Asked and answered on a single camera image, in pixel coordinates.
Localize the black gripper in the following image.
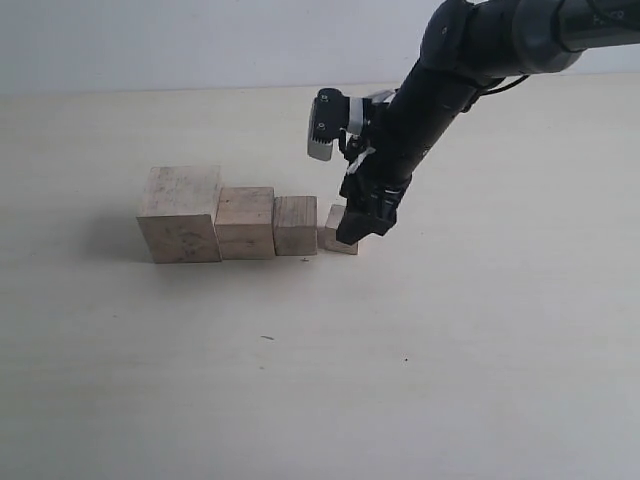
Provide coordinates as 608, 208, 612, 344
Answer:
336, 160, 412, 245

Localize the smallest wooden cube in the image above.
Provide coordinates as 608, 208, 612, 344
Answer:
319, 204, 359, 255

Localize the third largest wooden cube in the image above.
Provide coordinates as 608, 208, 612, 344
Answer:
273, 196, 318, 256

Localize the second largest wooden cube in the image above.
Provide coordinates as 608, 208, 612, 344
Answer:
215, 187, 275, 260

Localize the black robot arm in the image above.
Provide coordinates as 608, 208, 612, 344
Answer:
310, 1, 639, 245

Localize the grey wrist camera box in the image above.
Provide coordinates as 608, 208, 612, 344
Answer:
307, 88, 372, 162

